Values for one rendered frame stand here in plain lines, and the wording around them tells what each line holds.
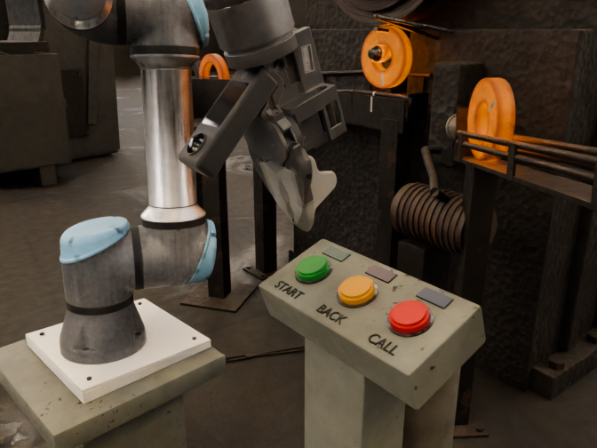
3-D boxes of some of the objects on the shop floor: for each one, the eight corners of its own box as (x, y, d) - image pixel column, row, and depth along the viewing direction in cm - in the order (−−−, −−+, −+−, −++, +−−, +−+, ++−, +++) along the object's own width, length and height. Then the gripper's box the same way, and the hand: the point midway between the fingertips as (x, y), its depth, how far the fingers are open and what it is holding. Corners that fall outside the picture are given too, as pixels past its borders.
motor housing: (409, 366, 154) (424, 176, 136) (478, 406, 137) (505, 196, 120) (376, 384, 146) (386, 185, 129) (444, 428, 130) (467, 207, 112)
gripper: (327, 23, 53) (372, 211, 64) (271, 24, 60) (321, 194, 70) (256, 58, 49) (317, 252, 60) (205, 54, 56) (268, 228, 67)
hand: (298, 224), depth 63 cm, fingers closed
